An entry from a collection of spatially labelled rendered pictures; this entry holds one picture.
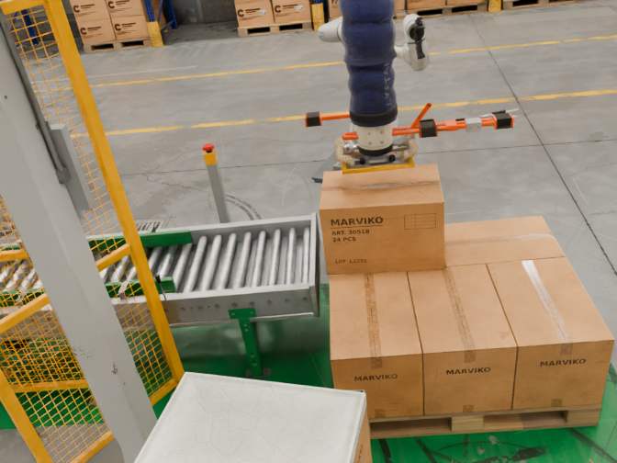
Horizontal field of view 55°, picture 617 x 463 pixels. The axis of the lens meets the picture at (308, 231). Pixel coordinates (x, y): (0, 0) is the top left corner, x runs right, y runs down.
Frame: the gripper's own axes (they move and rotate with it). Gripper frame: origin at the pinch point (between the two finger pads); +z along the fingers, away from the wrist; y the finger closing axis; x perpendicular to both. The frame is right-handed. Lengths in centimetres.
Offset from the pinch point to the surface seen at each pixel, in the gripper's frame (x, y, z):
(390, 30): 16.9, -14.9, 29.3
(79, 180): 128, -1, 115
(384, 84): 20.9, 7.8, 31.2
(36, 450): 186, 121, 125
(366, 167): 31, 45, 36
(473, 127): -20.0, 34.9, 25.4
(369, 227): 32, 75, 41
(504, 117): -34, 32, 24
